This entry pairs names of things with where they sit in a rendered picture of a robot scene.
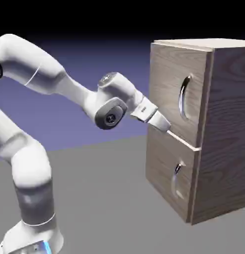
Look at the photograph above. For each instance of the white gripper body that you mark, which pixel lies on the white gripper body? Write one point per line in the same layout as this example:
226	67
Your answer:
158	120

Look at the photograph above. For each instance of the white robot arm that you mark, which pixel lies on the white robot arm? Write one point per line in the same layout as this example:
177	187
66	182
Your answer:
44	71

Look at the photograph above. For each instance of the large wooden cabinet door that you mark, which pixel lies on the large wooden cabinet door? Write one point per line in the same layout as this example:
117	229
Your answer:
166	85

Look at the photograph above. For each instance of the small wooden cabinet door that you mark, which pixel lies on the small wooden cabinet door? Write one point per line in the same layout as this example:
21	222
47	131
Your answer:
162	168

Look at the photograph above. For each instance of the light wood cabinet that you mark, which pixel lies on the light wood cabinet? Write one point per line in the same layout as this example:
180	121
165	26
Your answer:
223	129

